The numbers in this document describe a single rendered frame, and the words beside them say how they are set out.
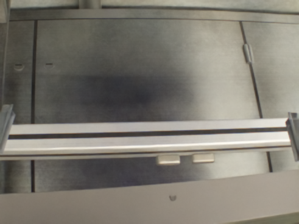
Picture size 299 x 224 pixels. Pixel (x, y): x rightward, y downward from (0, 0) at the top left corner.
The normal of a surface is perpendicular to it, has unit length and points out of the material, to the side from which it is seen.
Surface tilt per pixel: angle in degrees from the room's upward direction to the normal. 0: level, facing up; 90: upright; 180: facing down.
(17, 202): 90
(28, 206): 90
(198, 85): 90
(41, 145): 90
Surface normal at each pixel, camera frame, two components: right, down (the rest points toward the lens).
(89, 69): 0.14, -0.44
